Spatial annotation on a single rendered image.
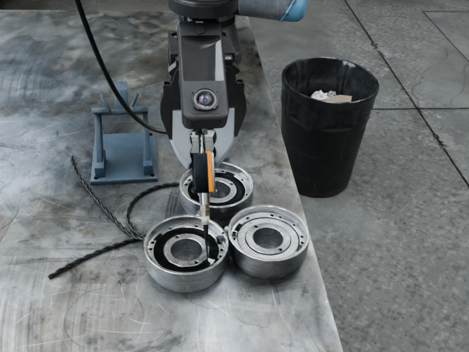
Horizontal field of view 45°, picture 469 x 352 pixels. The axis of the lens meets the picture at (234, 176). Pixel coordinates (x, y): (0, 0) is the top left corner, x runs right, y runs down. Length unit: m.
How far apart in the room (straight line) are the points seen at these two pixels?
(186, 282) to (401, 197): 1.62
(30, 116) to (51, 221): 0.29
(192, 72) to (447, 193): 1.83
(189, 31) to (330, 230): 1.49
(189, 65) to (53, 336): 0.34
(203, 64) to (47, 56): 0.72
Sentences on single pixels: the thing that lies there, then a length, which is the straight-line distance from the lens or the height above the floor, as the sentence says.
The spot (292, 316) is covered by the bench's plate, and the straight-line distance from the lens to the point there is 0.69.
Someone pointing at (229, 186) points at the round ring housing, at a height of 0.83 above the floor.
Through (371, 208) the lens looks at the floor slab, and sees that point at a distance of 2.14.
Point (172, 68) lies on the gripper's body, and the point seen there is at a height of 1.06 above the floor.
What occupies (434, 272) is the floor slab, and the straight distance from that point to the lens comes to 1.97.
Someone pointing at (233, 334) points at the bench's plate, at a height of 0.80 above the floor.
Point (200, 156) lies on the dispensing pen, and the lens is 0.66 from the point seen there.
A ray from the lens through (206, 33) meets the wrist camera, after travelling 0.59.
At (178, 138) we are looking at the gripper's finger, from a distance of 0.65.
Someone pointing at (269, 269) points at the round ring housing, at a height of 0.83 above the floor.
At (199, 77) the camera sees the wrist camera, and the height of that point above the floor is 1.07.
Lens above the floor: 1.34
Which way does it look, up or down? 38 degrees down
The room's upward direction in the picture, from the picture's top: 3 degrees clockwise
